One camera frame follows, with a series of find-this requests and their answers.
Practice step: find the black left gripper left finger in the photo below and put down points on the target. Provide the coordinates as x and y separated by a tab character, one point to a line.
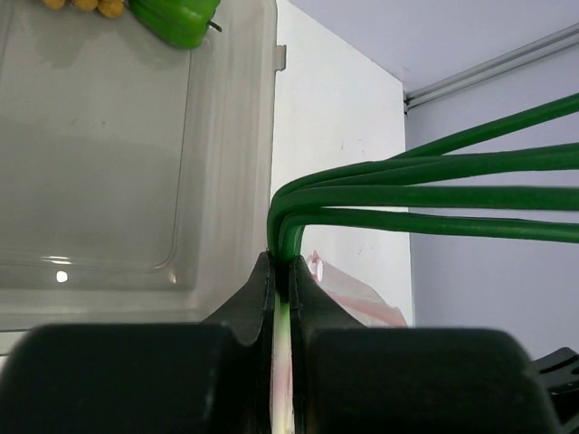
212	376

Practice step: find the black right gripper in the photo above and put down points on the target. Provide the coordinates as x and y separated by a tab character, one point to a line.
559	374

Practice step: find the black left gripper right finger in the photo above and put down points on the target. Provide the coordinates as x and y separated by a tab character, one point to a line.
350	378

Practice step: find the clear zip top bag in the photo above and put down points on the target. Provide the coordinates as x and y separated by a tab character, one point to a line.
359	299

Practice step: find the green toy scallion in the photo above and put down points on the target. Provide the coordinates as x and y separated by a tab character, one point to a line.
399	194

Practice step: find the green toy bell pepper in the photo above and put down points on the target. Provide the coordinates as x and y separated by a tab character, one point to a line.
182	24

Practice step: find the yellow toy grape bunch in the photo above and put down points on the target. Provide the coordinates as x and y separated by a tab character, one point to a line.
112	9

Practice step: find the clear plastic tray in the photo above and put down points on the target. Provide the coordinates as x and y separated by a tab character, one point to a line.
135	178

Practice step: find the right aluminium frame post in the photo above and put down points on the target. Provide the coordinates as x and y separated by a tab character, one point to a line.
554	43

